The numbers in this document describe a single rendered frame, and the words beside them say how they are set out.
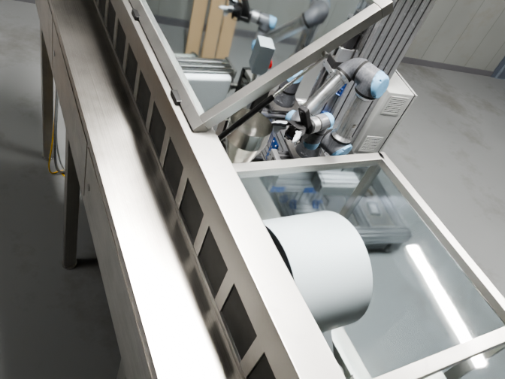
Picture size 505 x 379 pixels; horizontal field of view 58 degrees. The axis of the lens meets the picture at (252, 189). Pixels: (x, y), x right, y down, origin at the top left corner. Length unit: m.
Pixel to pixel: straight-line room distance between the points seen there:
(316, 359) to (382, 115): 2.14
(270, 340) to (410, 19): 2.00
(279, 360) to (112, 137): 0.83
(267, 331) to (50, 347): 1.84
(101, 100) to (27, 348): 1.47
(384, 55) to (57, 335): 2.24
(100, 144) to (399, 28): 1.71
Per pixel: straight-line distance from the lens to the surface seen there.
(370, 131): 2.86
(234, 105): 1.10
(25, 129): 3.62
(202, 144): 1.08
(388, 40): 2.56
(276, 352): 0.84
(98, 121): 1.43
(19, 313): 2.68
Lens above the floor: 2.33
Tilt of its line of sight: 42 degrees down
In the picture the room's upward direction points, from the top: 23 degrees clockwise
